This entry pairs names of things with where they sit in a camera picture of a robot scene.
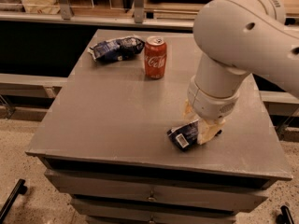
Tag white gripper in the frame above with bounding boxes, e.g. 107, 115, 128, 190
183, 77, 239, 145

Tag blue rxbar blueberry wrapper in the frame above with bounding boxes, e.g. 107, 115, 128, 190
166, 119, 222, 152

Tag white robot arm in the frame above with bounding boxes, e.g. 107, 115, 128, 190
188, 0, 299, 145

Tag red coke can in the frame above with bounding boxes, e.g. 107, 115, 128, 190
144, 36, 167, 79

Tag top grey drawer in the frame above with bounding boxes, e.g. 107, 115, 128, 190
45, 169, 267, 213

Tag grey drawer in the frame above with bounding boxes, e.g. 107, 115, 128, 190
45, 169, 267, 213
70, 197, 237, 224

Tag grey cabinet with drawers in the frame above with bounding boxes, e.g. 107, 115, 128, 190
27, 33, 292, 217

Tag blue chip bag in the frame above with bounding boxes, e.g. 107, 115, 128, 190
88, 35, 145, 62

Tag black bar right floor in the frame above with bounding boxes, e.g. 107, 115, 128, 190
276, 205, 294, 224

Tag black bar floor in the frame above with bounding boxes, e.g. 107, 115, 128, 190
276, 205, 294, 224
0, 179, 27, 224

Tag black bar left floor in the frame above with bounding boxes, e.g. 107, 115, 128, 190
0, 179, 27, 224

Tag grey bench left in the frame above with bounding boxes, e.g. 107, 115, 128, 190
0, 74, 67, 98

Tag grey metal rail counter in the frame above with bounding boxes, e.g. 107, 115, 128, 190
0, 11, 193, 31

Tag middle metal bracket post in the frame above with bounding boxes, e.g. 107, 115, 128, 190
134, 0, 144, 24

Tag metal bracket post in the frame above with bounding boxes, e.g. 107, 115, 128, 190
58, 0, 73, 20
134, 0, 144, 24

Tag left metal bracket post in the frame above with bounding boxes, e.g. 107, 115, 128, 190
58, 0, 73, 20

